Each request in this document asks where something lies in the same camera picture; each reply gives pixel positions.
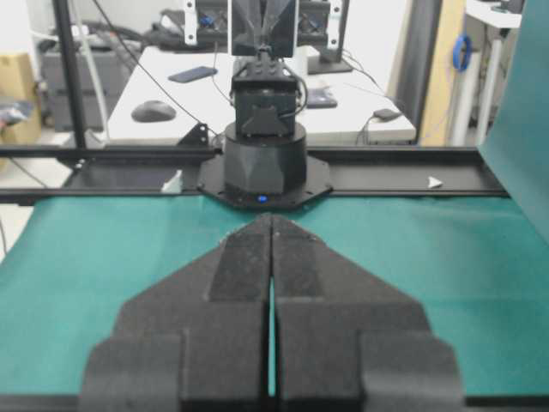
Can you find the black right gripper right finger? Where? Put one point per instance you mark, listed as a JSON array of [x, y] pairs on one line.
[[349, 341]]

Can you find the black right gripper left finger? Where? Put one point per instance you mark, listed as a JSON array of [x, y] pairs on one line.
[[196, 340]]

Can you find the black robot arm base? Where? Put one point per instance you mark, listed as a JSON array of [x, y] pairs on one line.
[[264, 163]]

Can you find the black computer mouse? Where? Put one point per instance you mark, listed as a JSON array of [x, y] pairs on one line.
[[153, 111]]

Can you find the white office desk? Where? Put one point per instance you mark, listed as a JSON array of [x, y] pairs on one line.
[[205, 101]]

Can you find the dark smartphone on desk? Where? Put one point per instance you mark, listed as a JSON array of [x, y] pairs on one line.
[[192, 75]]

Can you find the black monitor stand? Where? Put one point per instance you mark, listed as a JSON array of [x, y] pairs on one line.
[[330, 58]]

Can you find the cardboard box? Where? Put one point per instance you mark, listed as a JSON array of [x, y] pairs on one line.
[[17, 82]]

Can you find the black aluminium frame rail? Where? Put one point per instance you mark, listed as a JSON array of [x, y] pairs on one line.
[[161, 171]]

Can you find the black vertical frame post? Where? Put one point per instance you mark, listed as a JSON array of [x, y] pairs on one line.
[[70, 71]]

